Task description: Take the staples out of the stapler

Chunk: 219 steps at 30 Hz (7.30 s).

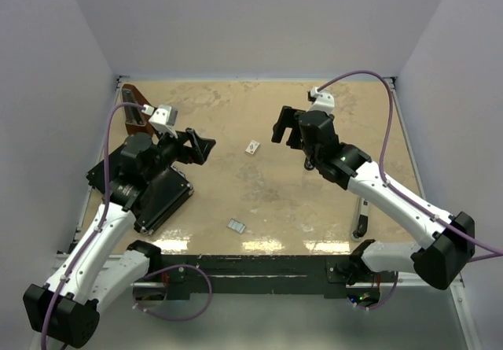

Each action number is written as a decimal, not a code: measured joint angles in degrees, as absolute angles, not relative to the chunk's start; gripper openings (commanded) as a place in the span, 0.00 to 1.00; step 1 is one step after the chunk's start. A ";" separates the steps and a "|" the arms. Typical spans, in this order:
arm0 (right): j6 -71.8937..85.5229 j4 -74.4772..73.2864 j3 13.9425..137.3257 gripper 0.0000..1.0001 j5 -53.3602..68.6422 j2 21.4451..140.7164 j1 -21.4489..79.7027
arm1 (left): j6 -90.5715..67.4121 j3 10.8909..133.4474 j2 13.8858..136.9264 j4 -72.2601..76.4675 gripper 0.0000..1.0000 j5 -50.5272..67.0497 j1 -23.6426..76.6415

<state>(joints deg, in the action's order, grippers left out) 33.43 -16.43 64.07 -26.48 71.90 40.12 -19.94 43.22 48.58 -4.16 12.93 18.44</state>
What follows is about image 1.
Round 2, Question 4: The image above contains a white staple box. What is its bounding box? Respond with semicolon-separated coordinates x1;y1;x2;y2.
245;140;260;155

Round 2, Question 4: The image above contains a brown wooden metronome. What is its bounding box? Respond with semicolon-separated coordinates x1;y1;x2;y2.
121;84;155;136

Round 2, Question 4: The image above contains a large staple strip block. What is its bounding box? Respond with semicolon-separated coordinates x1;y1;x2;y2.
227;219;246;234

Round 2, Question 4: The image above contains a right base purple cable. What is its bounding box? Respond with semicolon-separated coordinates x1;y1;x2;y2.
351;271;399;311

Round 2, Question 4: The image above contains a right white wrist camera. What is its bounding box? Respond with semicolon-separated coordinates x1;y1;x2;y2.
307;87;335;114

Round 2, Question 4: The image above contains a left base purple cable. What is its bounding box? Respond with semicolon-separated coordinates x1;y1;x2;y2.
132;263;213;321

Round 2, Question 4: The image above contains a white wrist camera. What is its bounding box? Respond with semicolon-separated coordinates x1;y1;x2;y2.
307;87;335;114
141;105;178;138

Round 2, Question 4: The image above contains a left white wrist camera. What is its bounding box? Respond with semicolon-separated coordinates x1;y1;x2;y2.
141;105;178;138

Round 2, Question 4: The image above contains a grey deli stapler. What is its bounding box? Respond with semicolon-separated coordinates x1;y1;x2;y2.
351;197;369;241

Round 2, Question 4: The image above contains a black carrying case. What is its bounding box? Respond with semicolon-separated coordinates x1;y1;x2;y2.
108;135;193;235

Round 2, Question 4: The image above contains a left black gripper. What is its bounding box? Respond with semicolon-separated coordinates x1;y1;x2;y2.
145;125;215;182

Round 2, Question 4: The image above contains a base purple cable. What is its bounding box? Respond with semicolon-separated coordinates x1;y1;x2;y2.
351;271;399;311
132;263;213;321

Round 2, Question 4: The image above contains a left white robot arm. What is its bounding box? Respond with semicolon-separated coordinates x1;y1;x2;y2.
23;128;217;348

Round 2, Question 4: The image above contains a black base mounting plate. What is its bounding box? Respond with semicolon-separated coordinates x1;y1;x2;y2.
139;255;394;300

